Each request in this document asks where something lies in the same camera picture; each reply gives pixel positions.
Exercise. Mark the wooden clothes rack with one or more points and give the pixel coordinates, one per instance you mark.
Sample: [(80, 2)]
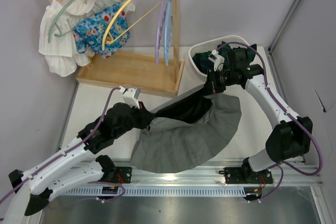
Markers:
[(133, 65)]

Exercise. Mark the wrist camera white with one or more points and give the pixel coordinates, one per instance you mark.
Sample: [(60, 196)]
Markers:
[(217, 59), (130, 96)]

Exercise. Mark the white slotted cable duct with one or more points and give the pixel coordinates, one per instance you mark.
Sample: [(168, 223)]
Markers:
[(157, 191)]

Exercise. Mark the white perforated plastic basket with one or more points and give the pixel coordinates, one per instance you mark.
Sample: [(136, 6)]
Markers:
[(211, 45)]

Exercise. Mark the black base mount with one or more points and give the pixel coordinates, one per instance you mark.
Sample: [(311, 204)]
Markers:
[(122, 175), (236, 175)]

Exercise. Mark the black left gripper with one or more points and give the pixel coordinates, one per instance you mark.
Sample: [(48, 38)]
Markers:
[(142, 115)]

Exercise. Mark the light blue hanger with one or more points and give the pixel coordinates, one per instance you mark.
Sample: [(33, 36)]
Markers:
[(168, 26)]

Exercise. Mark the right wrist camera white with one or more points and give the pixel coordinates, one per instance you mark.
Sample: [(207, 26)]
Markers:
[(217, 59)]

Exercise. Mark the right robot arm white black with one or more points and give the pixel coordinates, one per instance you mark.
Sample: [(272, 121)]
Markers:
[(290, 136)]

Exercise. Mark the purple hanger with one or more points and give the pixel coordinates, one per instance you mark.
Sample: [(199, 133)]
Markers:
[(159, 32)]

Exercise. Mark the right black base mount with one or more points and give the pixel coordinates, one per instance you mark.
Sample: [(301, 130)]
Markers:
[(236, 175)]

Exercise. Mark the green hanger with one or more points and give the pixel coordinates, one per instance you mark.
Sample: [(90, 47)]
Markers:
[(61, 17)]

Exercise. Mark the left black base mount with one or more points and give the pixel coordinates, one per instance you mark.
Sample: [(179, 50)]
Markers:
[(122, 175)]

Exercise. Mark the white pleated garment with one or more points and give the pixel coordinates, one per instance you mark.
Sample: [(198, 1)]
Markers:
[(72, 31)]

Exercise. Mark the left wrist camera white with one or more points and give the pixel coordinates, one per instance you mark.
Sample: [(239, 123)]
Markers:
[(130, 96)]

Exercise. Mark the dark green plaid garment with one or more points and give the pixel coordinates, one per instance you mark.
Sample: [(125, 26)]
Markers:
[(203, 64)]

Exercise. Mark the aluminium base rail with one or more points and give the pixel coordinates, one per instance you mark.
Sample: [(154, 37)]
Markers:
[(207, 174)]

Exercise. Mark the grey pleated skirt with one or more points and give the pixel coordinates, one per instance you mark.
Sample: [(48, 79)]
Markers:
[(186, 132)]

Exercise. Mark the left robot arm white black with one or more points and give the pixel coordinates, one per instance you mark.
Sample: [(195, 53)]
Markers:
[(79, 162)]

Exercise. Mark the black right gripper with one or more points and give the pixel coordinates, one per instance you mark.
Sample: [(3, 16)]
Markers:
[(210, 85)]

